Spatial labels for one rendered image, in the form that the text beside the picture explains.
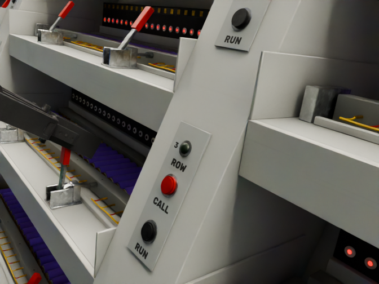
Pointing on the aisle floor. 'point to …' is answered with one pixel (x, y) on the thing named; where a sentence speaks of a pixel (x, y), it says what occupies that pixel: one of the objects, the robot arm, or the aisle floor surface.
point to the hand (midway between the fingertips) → (70, 135)
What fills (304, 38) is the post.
